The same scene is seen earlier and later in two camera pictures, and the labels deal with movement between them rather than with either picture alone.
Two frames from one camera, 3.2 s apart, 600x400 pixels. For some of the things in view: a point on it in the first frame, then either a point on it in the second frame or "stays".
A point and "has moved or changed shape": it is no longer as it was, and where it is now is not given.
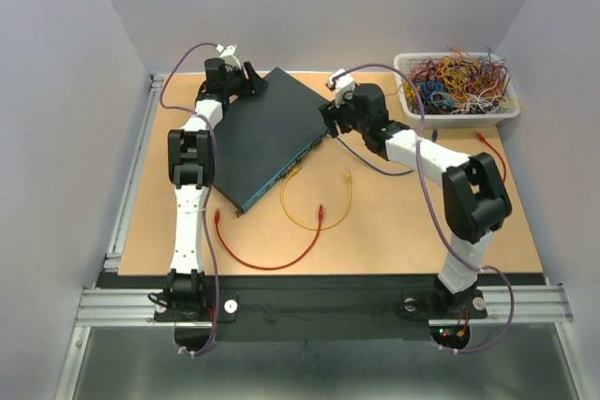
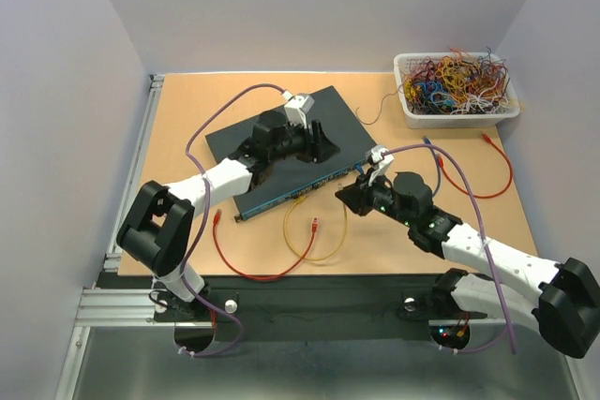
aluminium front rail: (135, 308) stays
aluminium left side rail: (112, 260) stays
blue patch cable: (434, 135) → (427, 142)
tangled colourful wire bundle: (460, 82) stays
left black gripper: (252, 86) → (317, 147)
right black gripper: (331, 112) → (355, 196)
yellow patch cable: (295, 172) → (301, 256)
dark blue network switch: (262, 135) has moved or changed shape
